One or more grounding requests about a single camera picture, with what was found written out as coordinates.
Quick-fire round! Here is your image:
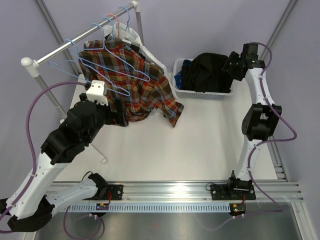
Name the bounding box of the blue plaid shirt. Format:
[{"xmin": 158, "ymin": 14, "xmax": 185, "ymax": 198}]
[{"xmin": 174, "ymin": 59, "xmax": 192, "ymax": 90}]

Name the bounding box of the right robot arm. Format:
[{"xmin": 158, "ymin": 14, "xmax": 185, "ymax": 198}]
[{"xmin": 218, "ymin": 42, "xmax": 282, "ymax": 200}]

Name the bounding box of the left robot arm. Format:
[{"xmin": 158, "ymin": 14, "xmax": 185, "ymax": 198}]
[{"xmin": 0, "ymin": 97, "xmax": 128, "ymax": 232}]

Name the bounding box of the red brown plaid shirt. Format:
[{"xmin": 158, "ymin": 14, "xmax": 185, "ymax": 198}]
[{"xmin": 79, "ymin": 39, "xmax": 184, "ymax": 127}]

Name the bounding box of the grey black checked shirt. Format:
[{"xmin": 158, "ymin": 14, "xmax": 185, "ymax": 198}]
[{"xmin": 104, "ymin": 33, "xmax": 147, "ymax": 60}]

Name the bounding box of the white shirt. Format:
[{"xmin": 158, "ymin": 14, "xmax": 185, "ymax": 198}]
[{"xmin": 115, "ymin": 22, "xmax": 168, "ymax": 75}]

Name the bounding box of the blue hanger of white shirt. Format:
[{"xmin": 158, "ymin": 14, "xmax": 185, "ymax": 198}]
[{"xmin": 116, "ymin": 6, "xmax": 139, "ymax": 42}]

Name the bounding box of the blue hanger of red shirt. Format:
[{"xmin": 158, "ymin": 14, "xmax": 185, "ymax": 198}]
[{"xmin": 102, "ymin": 17, "xmax": 117, "ymax": 40}]

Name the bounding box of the pink hanger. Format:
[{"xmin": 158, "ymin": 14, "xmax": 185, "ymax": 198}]
[{"xmin": 107, "ymin": 13, "xmax": 122, "ymax": 38}]

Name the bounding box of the white plastic basket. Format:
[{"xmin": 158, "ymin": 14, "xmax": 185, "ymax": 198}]
[{"xmin": 171, "ymin": 58, "xmax": 235, "ymax": 100}]

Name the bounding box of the white and steel clothes rack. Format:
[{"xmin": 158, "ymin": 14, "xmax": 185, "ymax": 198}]
[{"xmin": 20, "ymin": 0, "xmax": 145, "ymax": 164}]

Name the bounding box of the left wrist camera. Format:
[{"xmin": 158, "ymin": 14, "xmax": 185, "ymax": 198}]
[{"xmin": 85, "ymin": 80, "xmax": 109, "ymax": 106}]

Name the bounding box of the white slotted cable duct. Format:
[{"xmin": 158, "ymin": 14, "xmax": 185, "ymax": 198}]
[{"xmin": 68, "ymin": 202, "xmax": 231, "ymax": 213}]

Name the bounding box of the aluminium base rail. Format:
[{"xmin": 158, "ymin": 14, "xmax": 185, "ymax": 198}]
[{"xmin": 49, "ymin": 181, "xmax": 304, "ymax": 202}]

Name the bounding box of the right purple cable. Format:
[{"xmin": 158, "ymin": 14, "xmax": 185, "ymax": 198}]
[{"xmin": 199, "ymin": 42, "xmax": 298, "ymax": 230}]

